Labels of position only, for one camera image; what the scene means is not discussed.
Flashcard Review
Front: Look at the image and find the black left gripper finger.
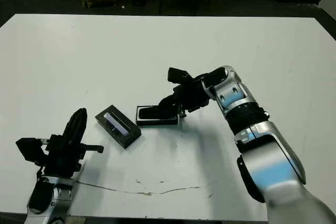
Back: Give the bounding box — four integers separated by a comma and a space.
64, 108, 83, 146
75, 108, 88, 146

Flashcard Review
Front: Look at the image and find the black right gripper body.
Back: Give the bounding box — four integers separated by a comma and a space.
173, 78, 211, 118

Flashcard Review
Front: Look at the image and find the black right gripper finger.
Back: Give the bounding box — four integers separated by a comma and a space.
159, 95, 179, 111
161, 105, 181, 118

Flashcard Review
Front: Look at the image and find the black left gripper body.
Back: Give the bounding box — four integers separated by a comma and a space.
43, 135, 105, 179

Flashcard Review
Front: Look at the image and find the black bar-shaped camera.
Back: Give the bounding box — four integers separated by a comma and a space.
138, 106, 163, 120

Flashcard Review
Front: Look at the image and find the black box lid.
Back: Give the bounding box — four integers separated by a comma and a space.
94, 105, 142, 149

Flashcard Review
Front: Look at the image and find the black box with white insert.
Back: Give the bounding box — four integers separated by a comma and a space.
135, 105, 180, 127

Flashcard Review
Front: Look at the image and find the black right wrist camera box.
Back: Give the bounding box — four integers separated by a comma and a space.
167, 67, 194, 85

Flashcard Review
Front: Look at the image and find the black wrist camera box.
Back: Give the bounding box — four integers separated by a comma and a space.
167, 67, 194, 85
15, 137, 48, 164

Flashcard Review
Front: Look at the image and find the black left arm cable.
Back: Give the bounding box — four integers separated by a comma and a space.
35, 165, 47, 183

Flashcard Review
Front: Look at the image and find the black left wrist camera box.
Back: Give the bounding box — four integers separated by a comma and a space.
15, 137, 48, 164

